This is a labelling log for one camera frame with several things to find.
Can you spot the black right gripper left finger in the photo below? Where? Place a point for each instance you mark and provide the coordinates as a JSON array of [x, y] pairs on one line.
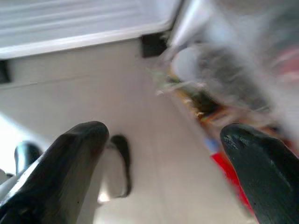
[[51, 177]]

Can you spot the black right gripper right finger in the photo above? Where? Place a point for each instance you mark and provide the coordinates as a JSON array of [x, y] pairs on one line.
[[268, 177]]

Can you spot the dark fridge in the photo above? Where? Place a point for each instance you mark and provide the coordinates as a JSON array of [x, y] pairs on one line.
[[70, 23]]

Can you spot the red snack packet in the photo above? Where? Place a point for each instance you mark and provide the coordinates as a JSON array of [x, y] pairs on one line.
[[224, 168]]

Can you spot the silver robot right leg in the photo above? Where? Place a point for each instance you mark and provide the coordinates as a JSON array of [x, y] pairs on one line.
[[112, 172]]

